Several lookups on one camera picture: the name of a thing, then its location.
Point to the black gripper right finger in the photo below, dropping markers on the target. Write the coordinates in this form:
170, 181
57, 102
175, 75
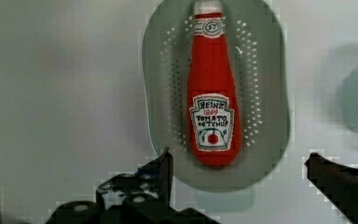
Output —
337, 182

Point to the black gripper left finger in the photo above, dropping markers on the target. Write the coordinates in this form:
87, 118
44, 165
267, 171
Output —
142, 197

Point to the red plush ketchup bottle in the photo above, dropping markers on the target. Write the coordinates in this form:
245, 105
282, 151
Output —
212, 107

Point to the green oval strainer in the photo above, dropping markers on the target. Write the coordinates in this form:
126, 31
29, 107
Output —
257, 58

